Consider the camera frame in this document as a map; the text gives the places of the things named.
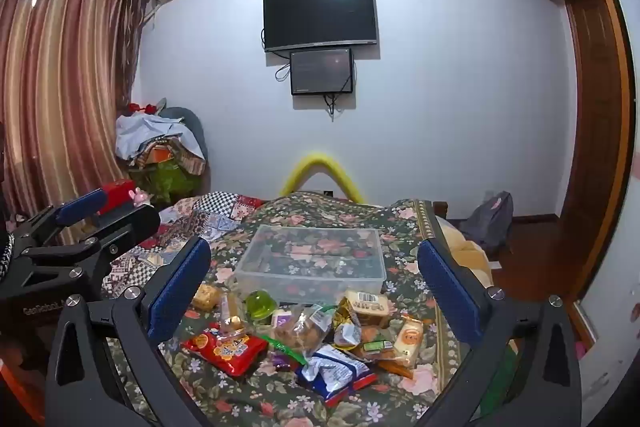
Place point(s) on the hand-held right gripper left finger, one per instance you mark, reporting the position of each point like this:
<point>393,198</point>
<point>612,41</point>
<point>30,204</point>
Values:
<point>180,287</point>

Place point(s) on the small yellow cake packet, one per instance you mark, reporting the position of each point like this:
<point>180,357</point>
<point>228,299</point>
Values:
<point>206,297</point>

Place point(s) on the pile of clothes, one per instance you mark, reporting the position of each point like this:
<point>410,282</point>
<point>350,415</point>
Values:
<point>150,137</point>

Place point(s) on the clear plastic storage box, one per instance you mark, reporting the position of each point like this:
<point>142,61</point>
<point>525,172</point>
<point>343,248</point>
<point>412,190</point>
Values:
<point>250,274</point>

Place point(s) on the clear packet brown pastry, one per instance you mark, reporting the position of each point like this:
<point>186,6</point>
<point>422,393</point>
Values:
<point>231,312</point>

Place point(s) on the yellow foam tube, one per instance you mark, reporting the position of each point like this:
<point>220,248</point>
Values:
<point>320,159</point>

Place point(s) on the grey chair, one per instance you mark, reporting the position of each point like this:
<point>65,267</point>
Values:
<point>192,122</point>

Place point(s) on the green jelly cup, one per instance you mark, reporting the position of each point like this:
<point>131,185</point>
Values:
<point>260,304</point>

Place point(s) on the red snack packet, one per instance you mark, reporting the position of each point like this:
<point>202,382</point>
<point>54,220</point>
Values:
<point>225,349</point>

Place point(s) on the striped red curtain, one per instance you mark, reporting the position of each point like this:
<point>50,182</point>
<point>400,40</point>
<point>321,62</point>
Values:
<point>60,82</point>

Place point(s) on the gold foil snack packet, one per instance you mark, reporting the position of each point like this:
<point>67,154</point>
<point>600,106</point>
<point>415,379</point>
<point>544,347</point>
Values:
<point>345,322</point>

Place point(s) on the brown snack packet green label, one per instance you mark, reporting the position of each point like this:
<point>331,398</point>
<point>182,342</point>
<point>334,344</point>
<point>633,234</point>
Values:
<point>377,342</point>

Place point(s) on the red box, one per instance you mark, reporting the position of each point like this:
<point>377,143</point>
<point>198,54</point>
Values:
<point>117,194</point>

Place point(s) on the yellow plush blanket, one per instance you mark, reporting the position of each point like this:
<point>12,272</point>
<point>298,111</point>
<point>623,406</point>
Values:
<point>467,252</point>

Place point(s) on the black wall television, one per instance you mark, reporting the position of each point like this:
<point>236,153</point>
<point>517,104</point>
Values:
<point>320,17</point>

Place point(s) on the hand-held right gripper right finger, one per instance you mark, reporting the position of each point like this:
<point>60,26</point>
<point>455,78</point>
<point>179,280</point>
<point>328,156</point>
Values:
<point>445,287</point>

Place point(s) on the sandwich packet white label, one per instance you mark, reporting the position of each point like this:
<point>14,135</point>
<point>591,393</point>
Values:
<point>367,302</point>

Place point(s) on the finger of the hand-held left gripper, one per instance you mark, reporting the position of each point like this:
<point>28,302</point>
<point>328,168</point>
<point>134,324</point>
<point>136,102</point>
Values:
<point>80,207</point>
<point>130,227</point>

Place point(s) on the clear bread bag purple label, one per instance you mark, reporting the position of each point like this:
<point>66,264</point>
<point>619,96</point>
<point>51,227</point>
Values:
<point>302,327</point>

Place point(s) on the patchwork quilt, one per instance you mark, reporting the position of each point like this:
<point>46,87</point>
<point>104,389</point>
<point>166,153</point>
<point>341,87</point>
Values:
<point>215,217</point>

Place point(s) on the blue white snack packet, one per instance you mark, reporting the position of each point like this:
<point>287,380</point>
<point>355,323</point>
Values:
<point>335,372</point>

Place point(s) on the flat orange snack packet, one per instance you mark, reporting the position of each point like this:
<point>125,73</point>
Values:
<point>395,367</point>

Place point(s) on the small purple snack packet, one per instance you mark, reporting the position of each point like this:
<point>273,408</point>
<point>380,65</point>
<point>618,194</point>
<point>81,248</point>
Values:
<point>282,361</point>

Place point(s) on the dark green floral bedspread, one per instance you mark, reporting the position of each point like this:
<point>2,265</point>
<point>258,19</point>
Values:
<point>400,237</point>

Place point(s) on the orange cloth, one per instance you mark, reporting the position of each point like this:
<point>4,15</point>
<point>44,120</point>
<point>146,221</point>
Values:
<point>15,392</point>

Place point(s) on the small black wall monitor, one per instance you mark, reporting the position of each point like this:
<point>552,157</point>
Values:
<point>321,72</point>

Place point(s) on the grey backpack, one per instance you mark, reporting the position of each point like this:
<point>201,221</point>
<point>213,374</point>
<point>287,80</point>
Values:
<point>490,222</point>

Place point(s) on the pink toy figure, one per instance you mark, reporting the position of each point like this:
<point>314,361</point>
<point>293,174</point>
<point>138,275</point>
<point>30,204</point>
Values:
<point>140,197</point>

